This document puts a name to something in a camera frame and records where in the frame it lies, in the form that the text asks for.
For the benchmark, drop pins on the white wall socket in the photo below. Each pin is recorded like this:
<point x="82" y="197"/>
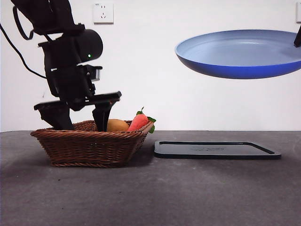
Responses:
<point x="103" y="13"/>

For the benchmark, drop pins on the yellow-brown potato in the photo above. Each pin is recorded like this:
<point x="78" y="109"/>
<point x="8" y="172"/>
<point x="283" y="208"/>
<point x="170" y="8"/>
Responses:
<point x="117" y="126"/>

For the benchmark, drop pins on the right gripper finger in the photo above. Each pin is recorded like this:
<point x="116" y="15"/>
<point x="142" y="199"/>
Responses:
<point x="298" y="38"/>

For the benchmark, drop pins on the blue round plate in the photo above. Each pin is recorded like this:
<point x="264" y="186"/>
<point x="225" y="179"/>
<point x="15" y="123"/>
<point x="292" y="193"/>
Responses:
<point x="235" y="68"/>

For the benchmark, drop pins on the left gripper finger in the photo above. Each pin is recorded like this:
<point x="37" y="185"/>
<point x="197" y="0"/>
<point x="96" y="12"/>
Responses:
<point x="57" y="118"/>
<point x="103" y="117"/>

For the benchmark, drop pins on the orange carrot with green leaves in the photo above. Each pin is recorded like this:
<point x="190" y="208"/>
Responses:
<point x="140" y="122"/>

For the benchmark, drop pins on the black rectangular tray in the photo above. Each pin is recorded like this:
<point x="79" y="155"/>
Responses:
<point x="211" y="150"/>

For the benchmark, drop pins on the brown wicker basket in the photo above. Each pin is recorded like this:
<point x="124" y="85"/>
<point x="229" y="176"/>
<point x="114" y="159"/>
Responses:
<point x="89" y="148"/>

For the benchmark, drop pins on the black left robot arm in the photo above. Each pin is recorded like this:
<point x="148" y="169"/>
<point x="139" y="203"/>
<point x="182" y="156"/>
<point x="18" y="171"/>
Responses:
<point x="58" y="14"/>

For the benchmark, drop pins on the white wall plate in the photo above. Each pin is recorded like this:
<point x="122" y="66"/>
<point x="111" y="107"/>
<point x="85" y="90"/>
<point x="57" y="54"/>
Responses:
<point x="298" y="11"/>

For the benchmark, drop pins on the pale grey camera box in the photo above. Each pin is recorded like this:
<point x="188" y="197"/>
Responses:
<point x="97" y="73"/>

